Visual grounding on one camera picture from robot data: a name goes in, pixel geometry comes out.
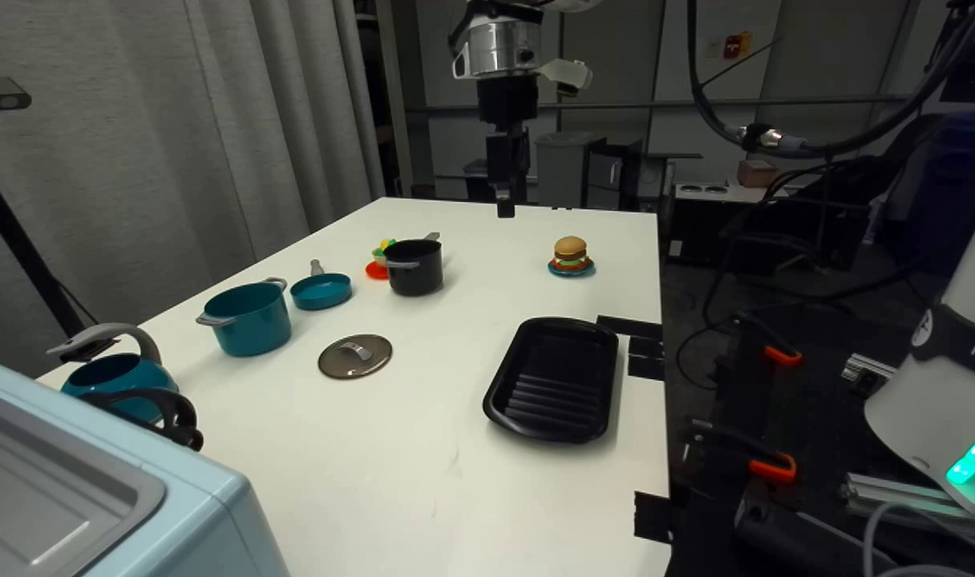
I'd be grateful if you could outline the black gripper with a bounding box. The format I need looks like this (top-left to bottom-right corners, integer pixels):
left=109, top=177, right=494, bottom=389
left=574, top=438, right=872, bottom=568
left=473, top=74, right=543, bottom=221

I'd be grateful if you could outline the grey metal pot lid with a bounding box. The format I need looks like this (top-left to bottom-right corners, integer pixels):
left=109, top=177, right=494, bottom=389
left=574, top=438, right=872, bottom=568
left=314, top=329, right=395, bottom=380

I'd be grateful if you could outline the black toy pot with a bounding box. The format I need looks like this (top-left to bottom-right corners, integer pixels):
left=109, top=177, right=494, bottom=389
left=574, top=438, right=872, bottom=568
left=382, top=232, right=447, bottom=299

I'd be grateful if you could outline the large teal toy pot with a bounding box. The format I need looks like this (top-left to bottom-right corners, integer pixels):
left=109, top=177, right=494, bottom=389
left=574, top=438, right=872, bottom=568
left=192, top=275, right=296, bottom=359

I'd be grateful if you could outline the small black bin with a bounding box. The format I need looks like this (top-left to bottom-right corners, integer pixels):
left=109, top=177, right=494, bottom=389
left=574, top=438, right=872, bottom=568
left=463, top=156, right=494, bottom=204

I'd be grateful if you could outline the grey metal cabinet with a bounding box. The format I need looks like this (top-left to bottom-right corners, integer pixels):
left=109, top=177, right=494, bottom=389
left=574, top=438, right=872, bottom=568
left=529, top=130, right=609, bottom=207

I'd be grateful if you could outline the toy hamburger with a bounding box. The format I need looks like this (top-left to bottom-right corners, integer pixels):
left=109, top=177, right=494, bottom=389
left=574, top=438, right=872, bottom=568
left=549, top=235, right=592, bottom=271

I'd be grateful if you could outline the small teal plate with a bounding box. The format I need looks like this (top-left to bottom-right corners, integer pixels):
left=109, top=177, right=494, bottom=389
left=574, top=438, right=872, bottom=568
left=545, top=257, right=600, bottom=282

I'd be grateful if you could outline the black ridged grill tray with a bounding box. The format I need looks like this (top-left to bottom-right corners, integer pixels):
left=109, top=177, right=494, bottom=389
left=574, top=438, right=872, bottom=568
left=482, top=315, right=621, bottom=444

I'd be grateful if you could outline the small teal toy saucepan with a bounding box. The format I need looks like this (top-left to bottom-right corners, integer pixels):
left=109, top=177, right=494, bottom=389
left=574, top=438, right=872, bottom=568
left=288, top=257, right=357, bottom=315

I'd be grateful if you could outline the black equipment case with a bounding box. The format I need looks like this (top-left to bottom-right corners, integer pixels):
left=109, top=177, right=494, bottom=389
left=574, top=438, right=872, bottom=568
left=665, top=179, right=835, bottom=271

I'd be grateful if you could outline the beige tape roll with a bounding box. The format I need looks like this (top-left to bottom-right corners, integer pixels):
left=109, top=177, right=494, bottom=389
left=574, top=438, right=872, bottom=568
left=734, top=155, right=783, bottom=193

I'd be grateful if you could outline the black office chair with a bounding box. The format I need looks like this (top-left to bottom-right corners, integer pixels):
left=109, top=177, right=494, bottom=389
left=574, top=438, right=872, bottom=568
left=758, top=110, right=947, bottom=282

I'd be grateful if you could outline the grey curtain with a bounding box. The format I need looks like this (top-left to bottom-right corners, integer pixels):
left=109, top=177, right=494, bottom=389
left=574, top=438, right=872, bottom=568
left=0, top=0, right=387, bottom=377

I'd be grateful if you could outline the black robot mounting stand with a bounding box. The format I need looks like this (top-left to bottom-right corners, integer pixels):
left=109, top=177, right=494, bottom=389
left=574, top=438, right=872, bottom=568
left=665, top=308, right=874, bottom=577

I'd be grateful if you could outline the teal toy kettle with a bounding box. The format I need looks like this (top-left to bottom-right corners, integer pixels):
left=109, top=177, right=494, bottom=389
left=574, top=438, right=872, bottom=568
left=43, top=319, right=209, bottom=451

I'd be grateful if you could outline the aluminium profile bar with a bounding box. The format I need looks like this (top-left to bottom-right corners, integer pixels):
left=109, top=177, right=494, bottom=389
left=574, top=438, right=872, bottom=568
left=837, top=467, right=975, bottom=539

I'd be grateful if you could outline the light blue toy oven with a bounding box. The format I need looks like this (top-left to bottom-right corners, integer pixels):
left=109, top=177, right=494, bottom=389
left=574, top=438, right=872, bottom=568
left=0, top=348, right=290, bottom=577

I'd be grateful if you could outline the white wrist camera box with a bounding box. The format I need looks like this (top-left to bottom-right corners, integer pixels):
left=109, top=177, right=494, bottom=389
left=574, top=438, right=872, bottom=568
left=535, top=54, right=597, bottom=95

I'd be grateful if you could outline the grey horizontal metal rail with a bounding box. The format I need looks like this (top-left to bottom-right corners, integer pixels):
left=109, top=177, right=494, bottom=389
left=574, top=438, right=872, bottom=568
left=403, top=94, right=931, bottom=119

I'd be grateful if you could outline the black table edge bracket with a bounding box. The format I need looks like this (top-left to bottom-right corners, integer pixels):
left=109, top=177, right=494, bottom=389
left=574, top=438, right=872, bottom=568
left=592, top=315, right=667, bottom=377
left=633, top=486, right=674, bottom=546

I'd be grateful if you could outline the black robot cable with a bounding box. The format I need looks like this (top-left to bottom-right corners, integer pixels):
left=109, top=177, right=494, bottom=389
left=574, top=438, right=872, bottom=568
left=687, top=0, right=975, bottom=162

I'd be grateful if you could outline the black clamp orange handle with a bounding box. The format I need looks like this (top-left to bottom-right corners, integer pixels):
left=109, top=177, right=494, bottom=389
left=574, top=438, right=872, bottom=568
left=724, top=311, right=808, bottom=375
left=687, top=417, right=803, bottom=492

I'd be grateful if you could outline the black camera tripod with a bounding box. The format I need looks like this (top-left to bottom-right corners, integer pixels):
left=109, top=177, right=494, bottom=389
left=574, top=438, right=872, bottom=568
left=0, top=74, right=99, bottom=341

